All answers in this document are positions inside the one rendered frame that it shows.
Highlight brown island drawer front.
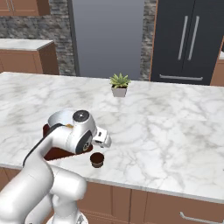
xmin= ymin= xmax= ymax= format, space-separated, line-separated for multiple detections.
xmin=143 ymin=191 xmax=224 ymax=224

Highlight white bowl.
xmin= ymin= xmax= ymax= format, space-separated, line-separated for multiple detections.
xmin=47 ymin=109 xmax=76 ymax=130

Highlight brown island cupboard door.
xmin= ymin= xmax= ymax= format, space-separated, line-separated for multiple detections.
xmin=76 ymin=181 xmax=133 ymax=224

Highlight brown wall cupboards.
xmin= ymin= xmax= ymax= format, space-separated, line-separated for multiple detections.
xmin=0 ymin=0 xmax=52 ymax=18

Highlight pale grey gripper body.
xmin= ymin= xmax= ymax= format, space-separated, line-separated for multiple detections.
xmin=92 ymin=135 xmax=113 ymax=149

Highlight silver drawer handle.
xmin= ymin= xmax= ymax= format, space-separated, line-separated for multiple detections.
xmin=178 ymin=211 xmax=224 ymax=224

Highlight dark red-brown tray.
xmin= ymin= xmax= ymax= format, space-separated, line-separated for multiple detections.
xmin=42 ymin=122 xmax=95 ymax=162

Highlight brown cupboard beside fridge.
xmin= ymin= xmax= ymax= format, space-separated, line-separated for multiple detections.
xmin=210 ymin=43 xmax=224 ymax=88

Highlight chocolate cupcake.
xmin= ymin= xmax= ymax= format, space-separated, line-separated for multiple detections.
xmin=89 ymin=151 xmax=105 ymax=169

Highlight green plant in white pot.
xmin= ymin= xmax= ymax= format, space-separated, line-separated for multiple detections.
xmin=108 ymin=73 xmax=132 ymax=98

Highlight brown base cupboards, white top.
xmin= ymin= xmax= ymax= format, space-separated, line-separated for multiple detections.
xmin=0 ymin=38 xmax=60 ymax=76

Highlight black double-door fridge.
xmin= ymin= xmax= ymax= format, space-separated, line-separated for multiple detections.
xmin=150 ymin=0 xmax=224 ymax=87

